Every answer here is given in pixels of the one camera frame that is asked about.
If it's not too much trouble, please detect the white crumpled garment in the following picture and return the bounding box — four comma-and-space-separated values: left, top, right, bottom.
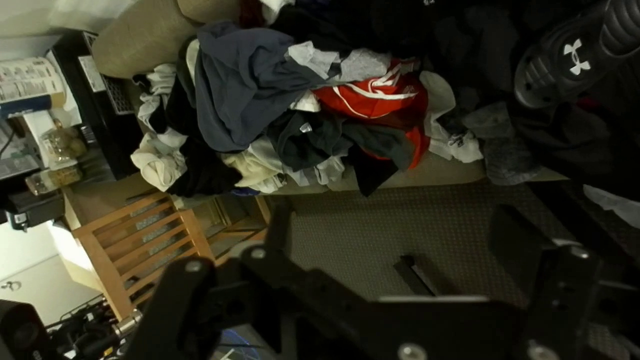
128, 59, 191, 195

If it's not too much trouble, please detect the red garment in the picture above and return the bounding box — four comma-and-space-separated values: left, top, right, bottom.
310, 59, 431, 171

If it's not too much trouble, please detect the dark blue garment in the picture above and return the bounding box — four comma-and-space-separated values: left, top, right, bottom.
190, 19, 338, 155

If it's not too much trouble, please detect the wooden slatted stool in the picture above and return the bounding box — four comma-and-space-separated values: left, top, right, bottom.
69, 188, 276, 323

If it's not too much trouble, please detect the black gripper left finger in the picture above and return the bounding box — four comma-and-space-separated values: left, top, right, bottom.
121, 198, 375, 360

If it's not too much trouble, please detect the black jacket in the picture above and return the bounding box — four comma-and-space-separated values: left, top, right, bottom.
266, 0, 640, 201

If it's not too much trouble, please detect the white printed paper sheet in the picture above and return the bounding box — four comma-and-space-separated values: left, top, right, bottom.
0, 53, 67, 108

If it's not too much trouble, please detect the grey cloth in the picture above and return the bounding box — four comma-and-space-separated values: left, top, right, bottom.
458, 97, 545, 188

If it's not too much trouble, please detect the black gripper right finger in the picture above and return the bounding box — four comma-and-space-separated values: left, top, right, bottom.
488, 201, 640, 360

